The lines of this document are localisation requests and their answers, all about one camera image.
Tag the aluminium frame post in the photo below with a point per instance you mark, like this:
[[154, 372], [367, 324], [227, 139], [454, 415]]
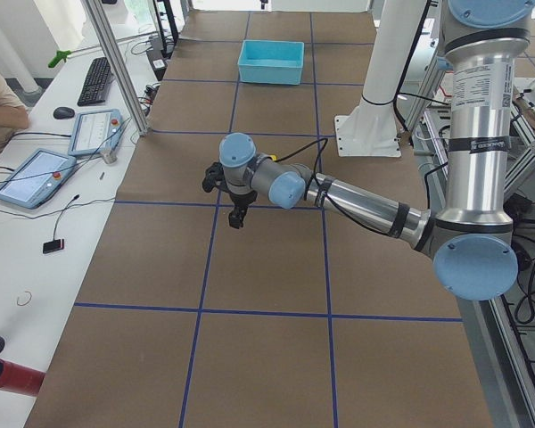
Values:
[[108, 43]]

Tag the near blue teach pendant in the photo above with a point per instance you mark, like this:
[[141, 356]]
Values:
[[37, 179]]

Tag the green handled tool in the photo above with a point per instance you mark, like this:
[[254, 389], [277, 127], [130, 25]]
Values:
[[60, 56]]

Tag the black phone on desk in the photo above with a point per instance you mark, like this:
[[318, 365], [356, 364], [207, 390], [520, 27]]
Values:
[[53, 246]]

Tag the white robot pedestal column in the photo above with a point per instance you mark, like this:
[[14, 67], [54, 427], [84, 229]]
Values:
[[370, 129]]

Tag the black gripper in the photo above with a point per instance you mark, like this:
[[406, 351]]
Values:
[[240, 200]]

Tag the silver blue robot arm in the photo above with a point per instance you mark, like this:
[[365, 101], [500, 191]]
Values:
[[469, 239]]

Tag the light blue plastic bin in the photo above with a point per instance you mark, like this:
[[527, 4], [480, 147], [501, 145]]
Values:
[[271, 62]]

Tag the far blue teach pendant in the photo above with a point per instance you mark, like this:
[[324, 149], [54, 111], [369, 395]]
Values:
[[95, 131]]

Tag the black computer mouse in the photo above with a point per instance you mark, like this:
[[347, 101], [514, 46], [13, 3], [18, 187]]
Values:
[[63, 112]]

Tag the blue teach pendant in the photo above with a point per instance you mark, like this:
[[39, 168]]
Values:
[[37, 179], [95, 131]]

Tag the red cylinder bottle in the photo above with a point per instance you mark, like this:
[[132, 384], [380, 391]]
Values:
[[20, 379]]

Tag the black keyboard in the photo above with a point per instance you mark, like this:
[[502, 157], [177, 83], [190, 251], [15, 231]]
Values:
[[96, 83]]

